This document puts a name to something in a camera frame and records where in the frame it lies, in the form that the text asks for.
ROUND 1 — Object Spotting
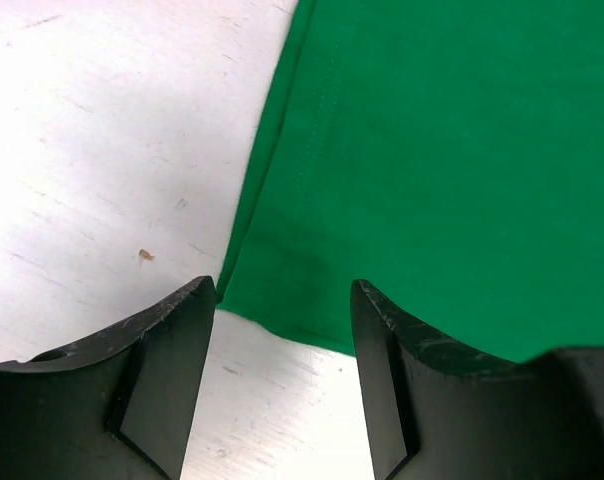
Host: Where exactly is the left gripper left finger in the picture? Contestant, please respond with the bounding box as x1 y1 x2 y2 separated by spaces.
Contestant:
0 276 217 479

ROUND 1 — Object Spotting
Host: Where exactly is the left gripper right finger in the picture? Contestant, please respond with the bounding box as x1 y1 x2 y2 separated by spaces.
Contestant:
350 280 604 479

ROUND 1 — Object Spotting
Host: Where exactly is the green t shirt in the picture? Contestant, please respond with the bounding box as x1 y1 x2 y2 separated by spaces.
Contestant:
217 0 604 361

